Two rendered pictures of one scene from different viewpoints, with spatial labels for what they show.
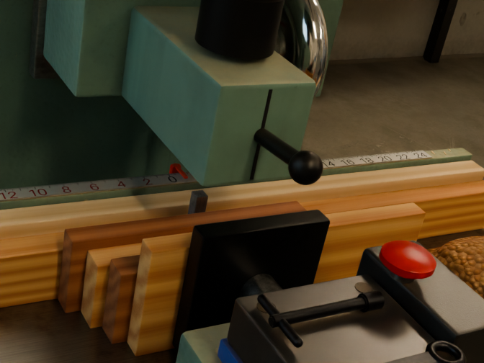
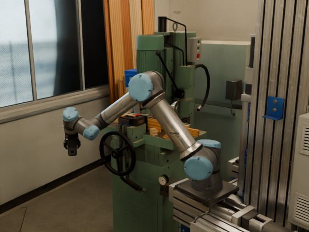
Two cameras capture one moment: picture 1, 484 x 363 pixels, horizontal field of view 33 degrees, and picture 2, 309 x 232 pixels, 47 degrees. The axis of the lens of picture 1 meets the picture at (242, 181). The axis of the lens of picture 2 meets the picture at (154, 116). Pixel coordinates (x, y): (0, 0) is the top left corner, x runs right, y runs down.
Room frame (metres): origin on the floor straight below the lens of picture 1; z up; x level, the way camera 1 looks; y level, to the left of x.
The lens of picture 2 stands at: (-0.24, -2.17, 1.59)
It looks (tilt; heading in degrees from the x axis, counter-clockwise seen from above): 15 degrees down; 71
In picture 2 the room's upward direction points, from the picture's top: straight up
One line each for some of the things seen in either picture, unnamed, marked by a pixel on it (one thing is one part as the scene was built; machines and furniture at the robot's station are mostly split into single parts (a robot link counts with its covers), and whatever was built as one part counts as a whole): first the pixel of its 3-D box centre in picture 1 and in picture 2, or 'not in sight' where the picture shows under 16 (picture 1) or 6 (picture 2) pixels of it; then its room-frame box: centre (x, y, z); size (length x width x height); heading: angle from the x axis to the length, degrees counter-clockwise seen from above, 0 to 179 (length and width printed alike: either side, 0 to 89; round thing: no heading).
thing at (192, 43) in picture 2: not in sight; (194, 49); (0.85, 0.09, 1.40); 0.10 x 0.06 x 0.16; 34
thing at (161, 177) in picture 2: not in sight; (163, 180); (0.48, -0.31, 0.65); 0.06 x 0.04 x 0.08; 124
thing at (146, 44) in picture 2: not in sight; (150, 59); (0.50, 0.02, 1.35); 0.18 x 0.18 x 0.31
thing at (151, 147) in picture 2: not in sight; (145, 139); (0.46, -0.01, 0.82); 0.40 x 0.21 x 0.04; 124
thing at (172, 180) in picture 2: not in sight; (170, 187); (0.54, -0.27, 0.58); 0.12 x 0.08 x 0.08; 34
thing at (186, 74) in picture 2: not in sight; (187, 77); (0.77, 0.02, 1.23); 0.09 x 0.08 x 0.15; 34
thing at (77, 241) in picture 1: (188, 253); not in sight; (0.48, 0.03, 0.93); 0.18 x 0.02 x 0.06; 124
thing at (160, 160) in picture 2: not in sight; (160, 142); (0.61, 0.09, 0.76); 0.57 x 0.45 x 0.09; 34
